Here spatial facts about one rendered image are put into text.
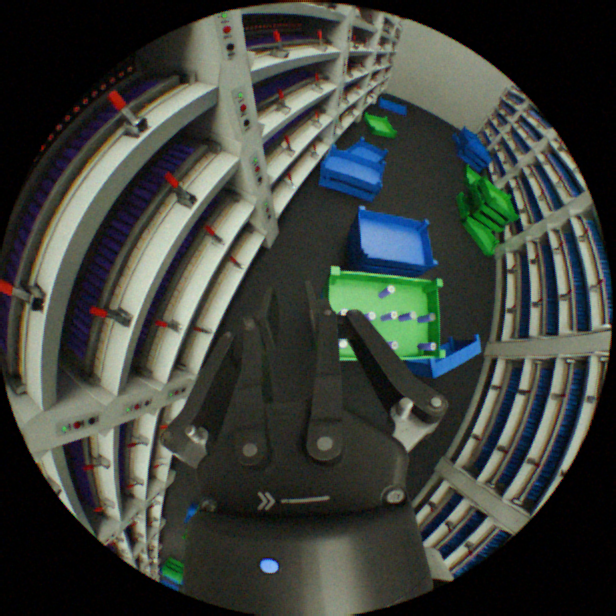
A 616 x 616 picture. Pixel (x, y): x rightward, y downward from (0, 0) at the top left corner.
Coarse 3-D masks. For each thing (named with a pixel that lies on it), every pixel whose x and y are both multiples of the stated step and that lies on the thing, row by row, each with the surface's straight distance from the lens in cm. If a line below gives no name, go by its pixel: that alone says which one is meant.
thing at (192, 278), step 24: (240, 192) 63; (216, 216) 61; (240, 216) 63; (192, 240) 59; (216, 240) 58; (192, 264) 58; (216, 264) 58; (168, 288) 57; (192, 288) 58; (168, 312) 60; (192, 312) 58; (144, 336) 61; (168, 336) 60; (144, 360) 62; (168, 360) 62
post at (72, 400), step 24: (72, 384) 51; (144, 384) 60; (168, 384) 66; (192, 384) 82; (48, 408) 44; (72, 408) 46; (96, 408) 50; (120, 408) 55; (48, 432) 47; (96, 432) 55
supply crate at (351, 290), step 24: (336, 288) 50; (360, 288) 52; (384, 288) 54; (408, 288) 58; (432, 288) 56; (336, 312) 49; (384, 312) 53; (408, 312) 56; (432, 312) 58; (384, 336) 52; (408, 336) 55; (432, 336) 57
